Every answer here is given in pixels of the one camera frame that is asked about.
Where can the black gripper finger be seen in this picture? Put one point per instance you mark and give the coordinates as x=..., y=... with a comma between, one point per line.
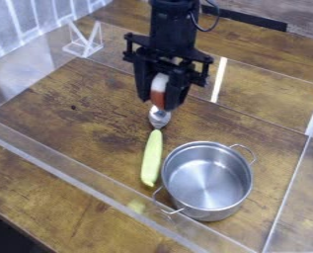
x=177, y=87
x=144, y=74

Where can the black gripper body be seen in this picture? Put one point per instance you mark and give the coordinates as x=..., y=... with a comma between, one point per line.
x=166, y=59

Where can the white and brown toy mushroom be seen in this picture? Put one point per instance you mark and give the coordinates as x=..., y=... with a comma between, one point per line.
x=158, y=87

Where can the silver metal pot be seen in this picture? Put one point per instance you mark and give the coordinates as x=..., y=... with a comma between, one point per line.
x=206, y=180

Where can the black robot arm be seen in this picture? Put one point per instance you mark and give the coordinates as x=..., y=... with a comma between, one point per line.
x=174, y=24

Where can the black strip on table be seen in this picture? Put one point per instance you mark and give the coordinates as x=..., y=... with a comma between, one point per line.
x=245, y=18

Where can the clear acrylic triangle stand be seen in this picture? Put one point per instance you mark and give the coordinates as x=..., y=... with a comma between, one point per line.
x=80, y=46

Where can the yellow handled metal spoon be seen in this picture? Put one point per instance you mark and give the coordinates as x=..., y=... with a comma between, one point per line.
x=159, y=118

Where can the clear acrylic barrier wall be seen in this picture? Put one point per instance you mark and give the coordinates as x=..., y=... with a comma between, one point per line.
x=178, y=227

